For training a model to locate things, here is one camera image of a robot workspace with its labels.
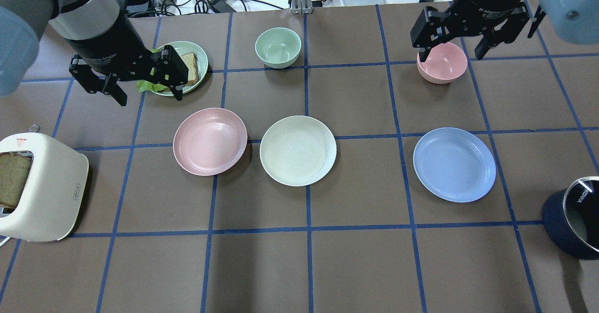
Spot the cream toaster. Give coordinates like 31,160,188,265
0,132,89,242

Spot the lettuce leaf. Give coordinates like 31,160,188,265
136,48,170,93

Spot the pink plate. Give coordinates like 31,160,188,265
173,108,248,176

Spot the dark blue pot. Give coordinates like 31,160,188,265
541,176,599,260

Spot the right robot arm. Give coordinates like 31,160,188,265
410,0,599,62

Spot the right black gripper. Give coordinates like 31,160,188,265
410,0,531,62

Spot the green bowl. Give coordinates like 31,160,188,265
255,27,302,69

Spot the cream plate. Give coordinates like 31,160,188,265
259,116,337,187

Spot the green plate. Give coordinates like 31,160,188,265
150,41,208,97

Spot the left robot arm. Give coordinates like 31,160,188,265
0,0,189,106

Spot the blue plate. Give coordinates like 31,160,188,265
413,127,497,204

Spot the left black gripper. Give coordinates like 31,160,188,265
69,32,188,106

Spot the pink bowl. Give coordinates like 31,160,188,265
416,42,467,84

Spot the bread slice in toaster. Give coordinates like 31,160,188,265
0,153,32,209

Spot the bread slice on plate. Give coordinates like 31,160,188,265
180,51,199,92

